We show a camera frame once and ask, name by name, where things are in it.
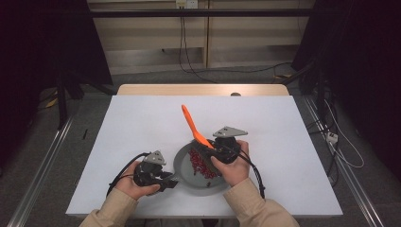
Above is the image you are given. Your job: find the white power strip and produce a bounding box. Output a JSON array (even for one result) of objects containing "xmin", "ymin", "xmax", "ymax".
[{"xmin": 325, "ymin": 131, "xmax": 339, "ymax": 145}]

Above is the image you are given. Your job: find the hand-held gripper cable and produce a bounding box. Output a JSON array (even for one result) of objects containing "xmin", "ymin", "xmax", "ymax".
[
  {"xmin": 106, "ymin": 151, "xmax": 151, "ymax": 197},
  {"xmin": 235, "ymin": 148, "xmax": 267, "ymax": 200}
]

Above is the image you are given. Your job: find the right hand-held gripper cable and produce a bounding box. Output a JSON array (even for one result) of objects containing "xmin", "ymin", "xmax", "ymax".
[{"xmin": 235, "ymin": 148, "xmax": 267, "ymax": 200}]

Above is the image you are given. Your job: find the person's right hand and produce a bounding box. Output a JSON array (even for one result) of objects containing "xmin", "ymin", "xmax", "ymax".
[{"xmin": 210, "ymin": 141, "xmax": 252, "ymax": 187}]

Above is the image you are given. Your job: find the white wall socket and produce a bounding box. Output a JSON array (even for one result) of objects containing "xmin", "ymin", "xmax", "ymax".
[{"xmin": 175, "ymin": 0, "xmax": 199, "ymax": 9}]

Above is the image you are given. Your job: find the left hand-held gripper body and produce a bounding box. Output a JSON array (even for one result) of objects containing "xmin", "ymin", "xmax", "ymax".
[{"xmin": 132, "ymin": 149, "xmax": 167, "ymax": 193}]

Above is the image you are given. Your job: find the left hand-held gripper cable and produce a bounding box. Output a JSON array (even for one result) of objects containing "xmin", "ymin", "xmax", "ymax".
[{"xmin": 106, "ymin": 151, "xmax": 151, "ymax": 197}]

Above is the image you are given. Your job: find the person's left hand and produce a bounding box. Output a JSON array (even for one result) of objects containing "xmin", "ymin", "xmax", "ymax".
[{"xmin": 114, "ymin": 160, "xmax": 161, "ymax": 201}]

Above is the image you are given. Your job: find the white cable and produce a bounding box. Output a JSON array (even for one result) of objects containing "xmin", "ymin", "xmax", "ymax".
[{"xmin": 324, "ymin": 98, "xmax": 365, "ymax": 169}]

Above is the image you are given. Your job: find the grey dustpan with orange edge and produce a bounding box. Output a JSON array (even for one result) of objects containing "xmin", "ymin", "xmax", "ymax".
[{"xmin": 173, "ymin": 141, "xmax": 231, "ymax": 197}]

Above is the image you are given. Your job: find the black metal stand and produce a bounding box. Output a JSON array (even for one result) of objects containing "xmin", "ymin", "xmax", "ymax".
[
  {"xmin": 55, "ymin": 71, "xmax": 86, "ymax": 131},
  {"xmin": 282, "ymin": 61, "xmax": 327, "ymax": 121}
]

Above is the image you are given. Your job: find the black horizontal bar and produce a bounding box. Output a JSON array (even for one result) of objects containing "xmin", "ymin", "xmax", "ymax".
[{"xmin": 89, "ymin": 9, "xmax": 316, "ymax": 18}]

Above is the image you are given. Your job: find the heap of red beans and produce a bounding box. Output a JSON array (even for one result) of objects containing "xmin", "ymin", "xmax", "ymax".
[{"xmin": 188, "ymin": 148, "xmax": 221, "ymax": 187}]

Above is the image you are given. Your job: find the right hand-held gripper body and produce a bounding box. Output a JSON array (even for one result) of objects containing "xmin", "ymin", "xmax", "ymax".
[{"xmin": 212, "ymin": 126, "xmax": 249, "ymax": 165}]

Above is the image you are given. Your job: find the wooden table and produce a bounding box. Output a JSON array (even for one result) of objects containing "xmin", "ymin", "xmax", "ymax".
[{"xmin": 116, "ymin": 83, "xmax": 290, "ymax": 96}]

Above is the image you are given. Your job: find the beige wooden shelf unit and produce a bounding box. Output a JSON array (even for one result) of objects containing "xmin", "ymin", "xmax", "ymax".
[{"xmin": 86, "ymin": 0, "xmax": 316, "ymax": 76}]

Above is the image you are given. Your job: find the black hanging cable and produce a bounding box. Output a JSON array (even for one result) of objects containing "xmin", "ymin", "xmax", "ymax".
[
  {"xmin": 183, "ymin": 17, "xmax": 292, "ymax": 74},
  {"xmin": 178, "ymin": 8, "xmax": 218, "ymax": 84}
]

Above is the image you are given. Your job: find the black curtain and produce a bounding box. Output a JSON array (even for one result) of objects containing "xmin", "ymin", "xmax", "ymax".
[
  {"xmin": 0, "ymin": 0, "xmax": 113, "ymax": 168},
  {"xmin": 291, "ymin": 0, "xmax": 401, "ymax": 182}
]

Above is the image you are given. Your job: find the aluminium rail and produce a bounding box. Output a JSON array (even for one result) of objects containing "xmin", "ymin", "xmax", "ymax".
[
  {"xmin": 302, "ymin": 96, "xmax": 386, "ymax": 227},
  {"xmin": 7, "ymin": 116, "xmax": 75, "ymax": 227}
]

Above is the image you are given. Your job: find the white table sheet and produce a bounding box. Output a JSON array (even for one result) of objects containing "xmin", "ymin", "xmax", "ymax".
[{"xmin": 65, "ymin": 95, "xmax": 344, "ymax": 218}]

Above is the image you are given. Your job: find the person's lap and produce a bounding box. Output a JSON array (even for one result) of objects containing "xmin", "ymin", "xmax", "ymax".
[{"xmin": 135, "ymin": 218, "xmax": 229, "ymax": 227}]

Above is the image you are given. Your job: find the orange brush with grey bristles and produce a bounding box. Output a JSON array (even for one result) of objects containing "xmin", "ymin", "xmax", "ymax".
[{"xmin": 181, "ymin": 104, "xmax": 223, "ymax": 178}]

